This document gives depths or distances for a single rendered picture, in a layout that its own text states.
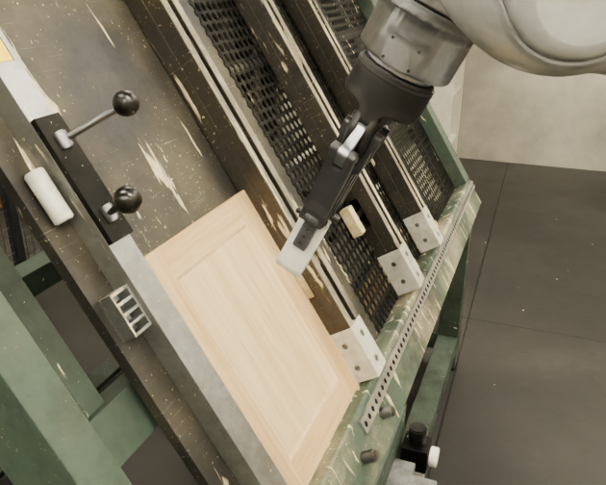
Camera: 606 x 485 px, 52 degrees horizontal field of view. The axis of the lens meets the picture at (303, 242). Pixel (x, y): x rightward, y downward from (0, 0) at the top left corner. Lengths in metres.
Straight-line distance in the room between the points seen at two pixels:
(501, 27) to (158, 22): 1.01
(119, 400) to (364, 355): 0.57
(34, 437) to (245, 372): 0.42
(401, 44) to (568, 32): 0.22
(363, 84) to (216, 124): 0.75
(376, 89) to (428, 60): 0.05
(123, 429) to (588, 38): 0.80
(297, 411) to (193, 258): 0.34
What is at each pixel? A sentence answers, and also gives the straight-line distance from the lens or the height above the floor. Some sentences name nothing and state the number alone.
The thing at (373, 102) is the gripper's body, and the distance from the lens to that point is 0.55.
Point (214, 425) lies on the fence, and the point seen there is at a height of 1.08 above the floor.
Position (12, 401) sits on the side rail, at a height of 1.27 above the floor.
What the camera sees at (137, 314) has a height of 1.25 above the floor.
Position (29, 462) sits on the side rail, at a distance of 0.84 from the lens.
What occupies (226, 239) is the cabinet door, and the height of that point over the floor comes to 1.25.
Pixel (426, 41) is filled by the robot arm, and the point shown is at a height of 1.66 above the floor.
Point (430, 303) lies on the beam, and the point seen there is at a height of 0.85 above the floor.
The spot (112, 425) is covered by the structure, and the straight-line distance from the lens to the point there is 0.95.
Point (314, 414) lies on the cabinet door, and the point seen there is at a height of 0.94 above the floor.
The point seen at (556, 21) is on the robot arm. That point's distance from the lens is 0.34.
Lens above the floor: 1.71
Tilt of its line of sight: 24 degrees down
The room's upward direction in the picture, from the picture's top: straight up
